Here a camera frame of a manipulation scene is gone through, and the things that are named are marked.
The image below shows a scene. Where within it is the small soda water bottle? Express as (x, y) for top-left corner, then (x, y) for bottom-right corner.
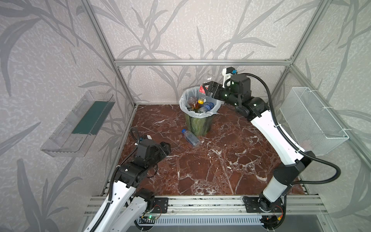
(182, 129), (201, 148)

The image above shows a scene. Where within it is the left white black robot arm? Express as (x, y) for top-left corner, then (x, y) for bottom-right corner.
(85, 139), (171, 232)

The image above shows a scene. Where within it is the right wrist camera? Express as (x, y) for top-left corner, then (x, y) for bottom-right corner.
(222, 67), (237, 88)

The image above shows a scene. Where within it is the white wire mesh basket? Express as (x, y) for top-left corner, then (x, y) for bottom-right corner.
(280, 87), (349, 156)

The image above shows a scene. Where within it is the green wood-pattern trash bin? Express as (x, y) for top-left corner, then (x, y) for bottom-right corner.
(185, 114), (215, 137)

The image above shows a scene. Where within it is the clear bottle red label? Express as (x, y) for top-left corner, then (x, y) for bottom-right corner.
(199, 85), (207, 95)

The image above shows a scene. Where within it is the translucent white bin liner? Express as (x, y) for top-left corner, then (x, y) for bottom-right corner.
(179, 86), (223, 119)

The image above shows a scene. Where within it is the black mounting plate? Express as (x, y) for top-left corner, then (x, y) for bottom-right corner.
(147, 197), (169, 214)
(242, 196), (269, 213)

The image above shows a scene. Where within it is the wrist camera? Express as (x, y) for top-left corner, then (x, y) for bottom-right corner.
(139, 134), (152, 142)
(222, 67), (237, 88)

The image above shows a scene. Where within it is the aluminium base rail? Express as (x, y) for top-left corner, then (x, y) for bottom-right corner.
(83, 195), (328, 217)

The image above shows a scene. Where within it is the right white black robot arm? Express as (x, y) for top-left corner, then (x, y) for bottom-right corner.
(202, 73), (341, 212)

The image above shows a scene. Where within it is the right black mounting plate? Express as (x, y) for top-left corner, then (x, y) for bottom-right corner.
(242, 196), (269, 213)

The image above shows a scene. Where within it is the clear bottle pale blue label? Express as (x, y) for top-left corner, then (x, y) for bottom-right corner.
(198, 102), (214, 114)

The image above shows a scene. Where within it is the clear acrylic wall shelf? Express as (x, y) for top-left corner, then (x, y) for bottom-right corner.
(41, 90), (116, 158)

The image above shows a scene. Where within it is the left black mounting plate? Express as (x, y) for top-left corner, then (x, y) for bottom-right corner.
(147, 197), (169, 214)

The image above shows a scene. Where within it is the yellow red label bottle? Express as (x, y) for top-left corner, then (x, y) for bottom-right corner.
(193, 98), (205, 112)

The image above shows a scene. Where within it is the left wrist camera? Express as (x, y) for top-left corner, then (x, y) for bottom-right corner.
(139, 134), (152, 142)

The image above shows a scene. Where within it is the small green circuit board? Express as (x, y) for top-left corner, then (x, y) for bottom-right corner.
(140, 215), (160, 224)

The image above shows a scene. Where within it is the clear bottle no label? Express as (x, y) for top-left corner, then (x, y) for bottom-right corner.
(187, 96), (198, 110)

